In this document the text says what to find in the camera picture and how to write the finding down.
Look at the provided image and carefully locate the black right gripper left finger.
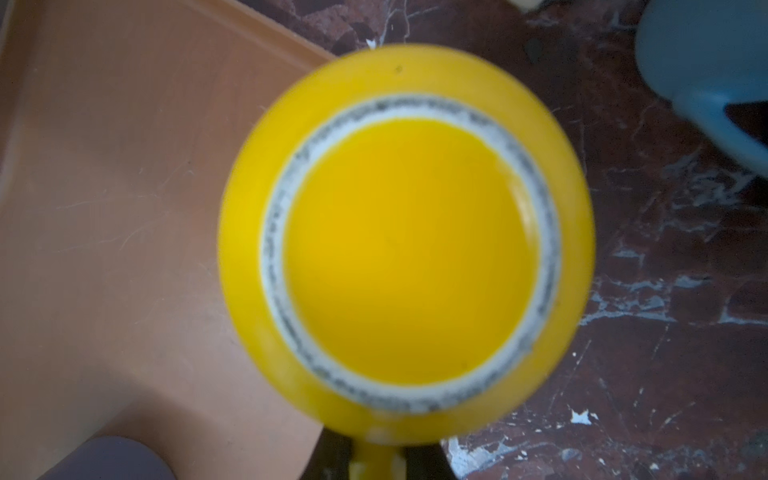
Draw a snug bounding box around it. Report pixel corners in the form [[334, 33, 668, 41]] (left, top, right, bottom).
[[299, 428, 353, 480]]

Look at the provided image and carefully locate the orange plastic tray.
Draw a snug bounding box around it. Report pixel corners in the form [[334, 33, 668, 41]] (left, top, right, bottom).
[[1, 1, 330, 479]]

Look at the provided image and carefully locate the light blue mug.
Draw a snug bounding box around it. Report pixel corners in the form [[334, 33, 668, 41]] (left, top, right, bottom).
[[635, 0, 767, 176]]

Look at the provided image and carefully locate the purple mug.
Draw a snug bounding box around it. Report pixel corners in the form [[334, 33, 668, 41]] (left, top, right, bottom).
[[39, 436, 176, 480]]

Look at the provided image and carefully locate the yellow mug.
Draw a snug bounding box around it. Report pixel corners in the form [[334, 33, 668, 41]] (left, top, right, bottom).
[[217, 44, 595, 479]]

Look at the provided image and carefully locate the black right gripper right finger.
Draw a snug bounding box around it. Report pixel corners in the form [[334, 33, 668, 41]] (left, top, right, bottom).
[[405, 443, 457, 480]]

